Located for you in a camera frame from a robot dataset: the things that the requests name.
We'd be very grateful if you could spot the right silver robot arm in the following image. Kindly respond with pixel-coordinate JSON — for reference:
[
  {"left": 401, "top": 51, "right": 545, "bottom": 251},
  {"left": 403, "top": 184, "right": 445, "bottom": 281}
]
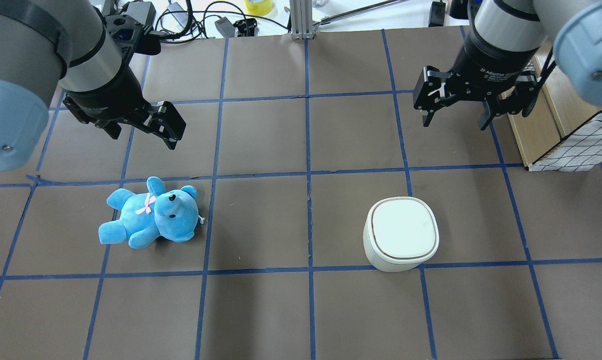
[{"left": 413, "top": 0, "right": 602, "bottom": 130}]

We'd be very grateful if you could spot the yellow tape roll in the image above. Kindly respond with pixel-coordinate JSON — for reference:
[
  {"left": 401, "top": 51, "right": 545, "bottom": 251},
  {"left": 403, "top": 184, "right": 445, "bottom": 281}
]
[{"left": 244, "top": 0, "right": 275, "bottom": 17}]

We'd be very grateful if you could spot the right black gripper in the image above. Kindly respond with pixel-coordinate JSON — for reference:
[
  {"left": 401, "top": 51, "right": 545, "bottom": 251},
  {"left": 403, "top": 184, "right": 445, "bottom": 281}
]
[{"left": 413, "top": 39, "right": 539, "bottom": 131}]

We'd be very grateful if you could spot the wooden wire mesh shelf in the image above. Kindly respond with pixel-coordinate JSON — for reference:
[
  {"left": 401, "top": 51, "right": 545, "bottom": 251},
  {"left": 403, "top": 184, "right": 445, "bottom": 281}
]
[{"left": 508, "top": 68, "right": 602, "bottom": 173}]

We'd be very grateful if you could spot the blue teddy bear plush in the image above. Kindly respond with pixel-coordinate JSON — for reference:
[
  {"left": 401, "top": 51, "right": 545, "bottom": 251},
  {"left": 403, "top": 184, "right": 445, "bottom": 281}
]
[{"left": 98, "top": 177, "right": 205, "bottom": 249}]

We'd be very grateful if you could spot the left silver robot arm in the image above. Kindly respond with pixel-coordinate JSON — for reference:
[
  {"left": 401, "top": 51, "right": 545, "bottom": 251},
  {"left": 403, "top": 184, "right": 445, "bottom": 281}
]
[{"left": 0, "top": 0, "right": 186, "bottom": 173}]

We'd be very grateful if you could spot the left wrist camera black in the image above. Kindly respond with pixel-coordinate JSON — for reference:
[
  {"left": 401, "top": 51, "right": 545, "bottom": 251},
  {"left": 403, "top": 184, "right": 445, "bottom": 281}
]
[{"left": 101, "top": 0, "right": 161, "bottom": 63}]

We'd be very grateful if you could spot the aluminium frame post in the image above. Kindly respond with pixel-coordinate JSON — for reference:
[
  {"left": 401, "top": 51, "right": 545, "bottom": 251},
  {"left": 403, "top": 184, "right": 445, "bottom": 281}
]
[{"left": 289, "top": 0, "right": 317, "bottom": 40}]

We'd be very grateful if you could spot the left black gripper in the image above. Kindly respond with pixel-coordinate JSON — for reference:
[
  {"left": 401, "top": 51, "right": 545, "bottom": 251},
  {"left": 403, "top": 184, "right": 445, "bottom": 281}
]
[{"left": 62, "top": 64, "right": 186, "bottom": 151}]

